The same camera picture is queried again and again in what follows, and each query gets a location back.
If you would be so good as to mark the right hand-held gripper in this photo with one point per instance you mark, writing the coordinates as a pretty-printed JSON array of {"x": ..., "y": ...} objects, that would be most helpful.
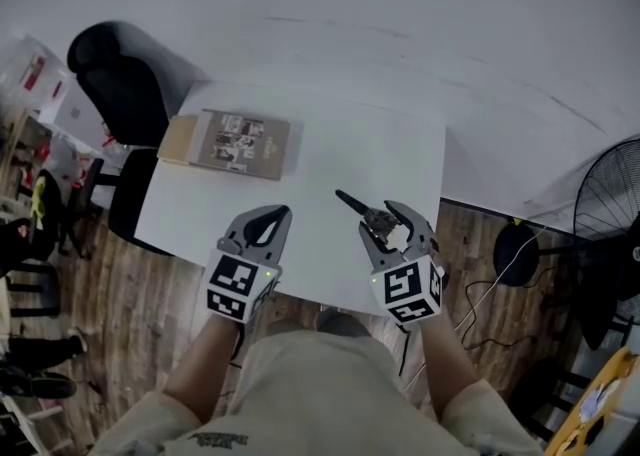
[{"x": 407, "y": 289}]

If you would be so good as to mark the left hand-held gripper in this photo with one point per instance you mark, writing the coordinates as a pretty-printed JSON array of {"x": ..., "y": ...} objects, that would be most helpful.
[{"x": 235, "y": 284}]

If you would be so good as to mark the person's right forearm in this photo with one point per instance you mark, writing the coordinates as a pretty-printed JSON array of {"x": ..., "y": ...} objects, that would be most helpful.
[{"x": 450, "y": 369}]

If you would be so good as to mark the person's left forearm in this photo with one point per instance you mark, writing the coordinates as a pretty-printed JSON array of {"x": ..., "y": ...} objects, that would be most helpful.
[{"x": 205, "y": 369}]

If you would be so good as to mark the white table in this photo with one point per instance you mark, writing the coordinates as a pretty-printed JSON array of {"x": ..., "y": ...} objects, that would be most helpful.
[{"x": 350, "y": 154}]

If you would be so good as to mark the person's beige clothing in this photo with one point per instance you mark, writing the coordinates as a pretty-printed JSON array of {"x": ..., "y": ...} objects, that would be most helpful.
[{"x": 320, "y": 394}]

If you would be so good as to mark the black office chair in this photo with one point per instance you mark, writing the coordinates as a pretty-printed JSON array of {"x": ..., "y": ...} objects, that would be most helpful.
[{"x": 125, "y": 94}]

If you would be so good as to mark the black standing fan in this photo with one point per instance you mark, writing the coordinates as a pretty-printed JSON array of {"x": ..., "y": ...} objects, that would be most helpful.
[{"x": 605, "y": 204}]

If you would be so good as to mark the black chair with yellow cloth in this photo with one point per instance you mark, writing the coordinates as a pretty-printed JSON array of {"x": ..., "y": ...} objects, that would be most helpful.
[{"x": 45, "y": 214}]

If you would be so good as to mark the black stool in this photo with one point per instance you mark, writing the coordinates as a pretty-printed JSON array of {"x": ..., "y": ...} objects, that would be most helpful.
[{"x": 547, "y": 389}]

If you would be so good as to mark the white box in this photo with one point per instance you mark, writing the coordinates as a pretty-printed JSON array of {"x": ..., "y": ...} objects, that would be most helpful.
[{"x": 75, "y": 116}]

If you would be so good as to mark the yellow board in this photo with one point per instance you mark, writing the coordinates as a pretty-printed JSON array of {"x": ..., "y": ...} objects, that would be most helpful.
[{"x": 595, "y": 424}]

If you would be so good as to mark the clear plastic bag red label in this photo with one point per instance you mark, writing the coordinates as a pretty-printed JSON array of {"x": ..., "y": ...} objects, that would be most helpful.
[{"x": 30, "y": 74}]

